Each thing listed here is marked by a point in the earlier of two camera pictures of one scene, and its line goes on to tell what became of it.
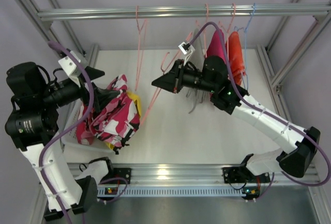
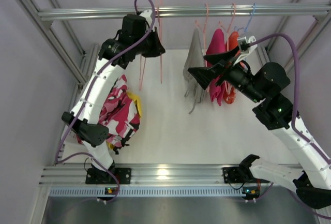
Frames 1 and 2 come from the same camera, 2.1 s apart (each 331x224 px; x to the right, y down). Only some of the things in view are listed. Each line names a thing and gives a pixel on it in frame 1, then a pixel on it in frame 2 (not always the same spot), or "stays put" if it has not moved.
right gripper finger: x=171 y=78 → x=214 y=58
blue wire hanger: x=244 y=31 stays put
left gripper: x=86 y=88 → x=151 y=44
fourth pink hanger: x=234 y=6 stays put
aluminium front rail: x=195 y=175 stays put
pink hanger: x=164 y=72 → x=159 y=15
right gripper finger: x=167 y=81 → x=205 y=75
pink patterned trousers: x=117 y=123 stays put
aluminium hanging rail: x=185 y=12 stays put
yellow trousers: x=137 y=100 stays put
